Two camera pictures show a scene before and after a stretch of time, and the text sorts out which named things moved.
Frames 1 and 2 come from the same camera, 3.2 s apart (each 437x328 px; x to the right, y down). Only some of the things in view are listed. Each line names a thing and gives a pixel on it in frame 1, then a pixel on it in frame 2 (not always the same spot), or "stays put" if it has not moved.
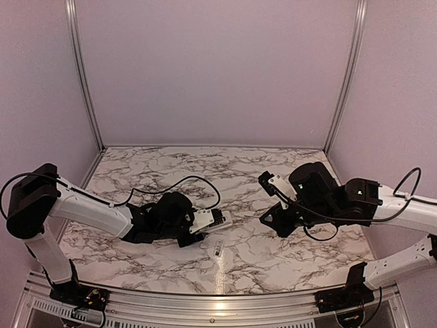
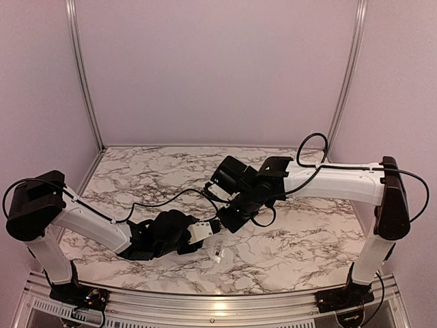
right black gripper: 283,227 to 233,224
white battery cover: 218,248 stays put
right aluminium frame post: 360,22 stays put
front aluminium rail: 380,309 stays put
